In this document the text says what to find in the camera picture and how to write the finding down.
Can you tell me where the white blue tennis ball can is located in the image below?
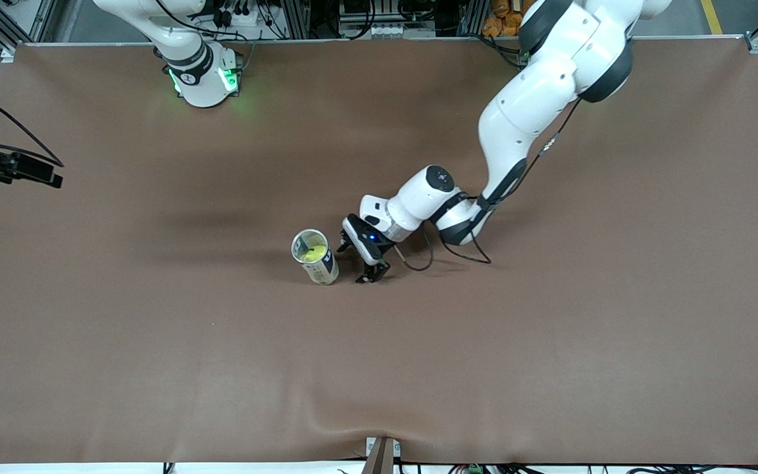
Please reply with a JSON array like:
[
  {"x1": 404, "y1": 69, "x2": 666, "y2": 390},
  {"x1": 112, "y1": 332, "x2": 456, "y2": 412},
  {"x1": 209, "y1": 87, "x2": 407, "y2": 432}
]
[{"x1": 291, "y1": 228, "x2": 340, "y2": 286}]

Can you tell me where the brown table mat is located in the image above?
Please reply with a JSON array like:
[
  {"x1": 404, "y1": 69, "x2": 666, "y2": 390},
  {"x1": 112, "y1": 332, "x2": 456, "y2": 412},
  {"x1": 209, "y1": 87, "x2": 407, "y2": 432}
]
[{"x1": 0, "y1": 36, "x2": 758, "y2": 465}]

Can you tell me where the orange pile of items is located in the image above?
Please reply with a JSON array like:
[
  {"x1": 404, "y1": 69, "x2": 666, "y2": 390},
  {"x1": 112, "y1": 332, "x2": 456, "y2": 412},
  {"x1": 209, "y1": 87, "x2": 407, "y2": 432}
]
[{"x1": 482, "y1": 0, "x2": 532, "y2": 38}]

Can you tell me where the white power strip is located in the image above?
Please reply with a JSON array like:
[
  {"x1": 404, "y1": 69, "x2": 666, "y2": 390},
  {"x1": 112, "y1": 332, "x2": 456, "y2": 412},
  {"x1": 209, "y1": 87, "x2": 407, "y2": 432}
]
[{"x1": 211, "y1": 0, "x2": 268, "y2": 28}]

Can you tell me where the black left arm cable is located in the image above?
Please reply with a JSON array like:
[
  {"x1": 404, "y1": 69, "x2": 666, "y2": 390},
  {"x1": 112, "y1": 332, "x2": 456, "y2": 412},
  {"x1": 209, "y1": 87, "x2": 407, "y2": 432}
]
[{"x1": 393, "y1": 99, "x2": 584, "y2": 272}]

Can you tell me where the wooden strip with bracket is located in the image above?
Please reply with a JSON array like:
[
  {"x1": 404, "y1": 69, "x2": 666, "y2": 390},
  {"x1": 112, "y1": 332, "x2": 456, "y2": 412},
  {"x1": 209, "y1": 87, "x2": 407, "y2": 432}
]
[{"x1": 363, "y1": 436, "x2": 401, "y2": 474}]

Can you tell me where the aluminium frame post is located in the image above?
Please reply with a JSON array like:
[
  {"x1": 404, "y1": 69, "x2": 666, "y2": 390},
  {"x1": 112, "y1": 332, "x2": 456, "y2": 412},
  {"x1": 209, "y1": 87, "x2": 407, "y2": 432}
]
[
  {"x1": 461, "y1": 0, "x2": 488, "y2": 38},
  {"x1": 284, "y1": 0, "x2": 311, "y2": 38}
]

